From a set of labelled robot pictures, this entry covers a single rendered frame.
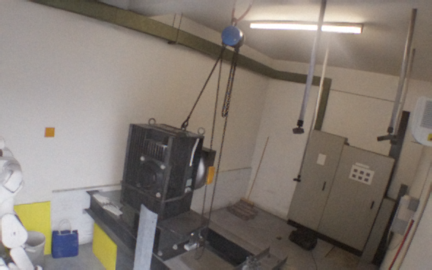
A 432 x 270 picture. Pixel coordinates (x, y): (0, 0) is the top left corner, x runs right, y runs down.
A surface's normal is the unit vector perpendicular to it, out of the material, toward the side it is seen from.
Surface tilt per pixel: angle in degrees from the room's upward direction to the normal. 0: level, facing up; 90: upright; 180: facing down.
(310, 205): 90
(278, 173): 90
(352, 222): 90
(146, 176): 90
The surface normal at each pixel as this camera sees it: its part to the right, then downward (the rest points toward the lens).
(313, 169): -0.67, 0.00
